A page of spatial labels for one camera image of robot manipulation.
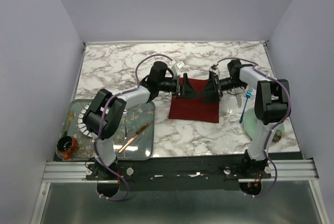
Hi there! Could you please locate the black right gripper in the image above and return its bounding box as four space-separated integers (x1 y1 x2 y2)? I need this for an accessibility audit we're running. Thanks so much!
199 72 245 105

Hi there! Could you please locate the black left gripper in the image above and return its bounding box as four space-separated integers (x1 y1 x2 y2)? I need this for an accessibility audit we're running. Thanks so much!
157 73 198 99

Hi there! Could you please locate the dark red cloth napkin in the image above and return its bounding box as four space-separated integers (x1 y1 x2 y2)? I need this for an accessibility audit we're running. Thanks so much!
168 78 220 124

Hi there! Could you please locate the blue handled fork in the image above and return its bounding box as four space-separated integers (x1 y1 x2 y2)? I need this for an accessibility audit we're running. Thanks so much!
239 87 253 124

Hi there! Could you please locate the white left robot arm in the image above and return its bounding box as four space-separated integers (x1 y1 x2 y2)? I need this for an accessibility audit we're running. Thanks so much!
83 61 199 180

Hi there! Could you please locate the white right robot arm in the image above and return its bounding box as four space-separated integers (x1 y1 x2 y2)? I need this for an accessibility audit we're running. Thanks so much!
200 57 291 178

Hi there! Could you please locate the silver table knife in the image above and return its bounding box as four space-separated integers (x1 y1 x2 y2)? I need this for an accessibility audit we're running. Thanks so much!
235 88 242 108

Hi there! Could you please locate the light green plate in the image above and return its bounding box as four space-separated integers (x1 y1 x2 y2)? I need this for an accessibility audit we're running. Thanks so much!
242 108 285 145

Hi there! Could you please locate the silver spoon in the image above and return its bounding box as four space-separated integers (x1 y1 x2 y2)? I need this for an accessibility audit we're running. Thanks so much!
123 110 128 140

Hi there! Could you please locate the teal floral serving tray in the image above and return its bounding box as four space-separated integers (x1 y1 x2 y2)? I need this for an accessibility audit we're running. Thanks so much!
59 99 156 161

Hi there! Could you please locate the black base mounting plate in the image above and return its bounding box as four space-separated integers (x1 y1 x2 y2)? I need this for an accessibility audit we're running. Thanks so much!
83 156 272 192

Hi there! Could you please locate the rose gold knife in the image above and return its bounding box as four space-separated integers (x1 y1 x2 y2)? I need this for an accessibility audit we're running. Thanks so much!
118 121 152 154

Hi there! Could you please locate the blue striped white plate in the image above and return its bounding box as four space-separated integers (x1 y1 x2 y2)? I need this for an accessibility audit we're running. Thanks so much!
77 103 91 138

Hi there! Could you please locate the gold fork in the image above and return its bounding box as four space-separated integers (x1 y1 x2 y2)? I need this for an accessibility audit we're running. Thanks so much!
63 111 74 136

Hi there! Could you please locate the black and orange cup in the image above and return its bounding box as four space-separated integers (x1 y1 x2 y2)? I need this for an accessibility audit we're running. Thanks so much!
56 136 78 160

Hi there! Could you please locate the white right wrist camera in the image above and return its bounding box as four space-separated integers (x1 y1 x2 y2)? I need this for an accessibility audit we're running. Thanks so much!
209 64 220 77

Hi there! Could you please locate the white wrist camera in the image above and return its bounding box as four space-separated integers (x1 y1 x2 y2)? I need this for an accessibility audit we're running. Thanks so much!
209 64 220 77
171 61 185 77

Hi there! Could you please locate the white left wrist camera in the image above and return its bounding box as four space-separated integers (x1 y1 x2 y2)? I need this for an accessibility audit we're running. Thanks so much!
171 61 185 77

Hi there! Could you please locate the aluminium frame rail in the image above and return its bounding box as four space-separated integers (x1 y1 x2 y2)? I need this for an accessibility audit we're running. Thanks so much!
42 157 319 183

